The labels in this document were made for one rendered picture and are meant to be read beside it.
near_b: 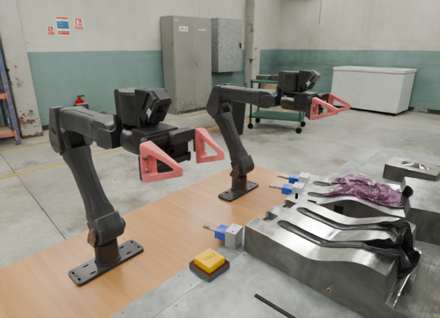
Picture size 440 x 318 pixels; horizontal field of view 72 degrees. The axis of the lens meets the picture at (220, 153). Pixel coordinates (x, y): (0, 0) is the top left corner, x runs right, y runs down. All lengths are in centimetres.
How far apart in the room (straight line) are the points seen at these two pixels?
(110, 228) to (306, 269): 51
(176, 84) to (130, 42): 116
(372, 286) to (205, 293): 38
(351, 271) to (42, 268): 81
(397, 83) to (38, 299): 700
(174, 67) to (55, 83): 219
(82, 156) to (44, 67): 513
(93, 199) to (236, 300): 44
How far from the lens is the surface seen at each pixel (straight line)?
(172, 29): 647
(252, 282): 86
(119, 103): 62
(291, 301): 83
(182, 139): 55
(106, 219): 86
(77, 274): 95
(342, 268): 79
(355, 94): 760
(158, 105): 53
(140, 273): 91
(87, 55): 618
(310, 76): 101
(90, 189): 86
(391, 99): 734
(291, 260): 86
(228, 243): 96
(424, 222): 115
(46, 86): 599
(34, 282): 99
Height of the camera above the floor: 138
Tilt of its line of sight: 19 degrees down
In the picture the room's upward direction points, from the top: straight up
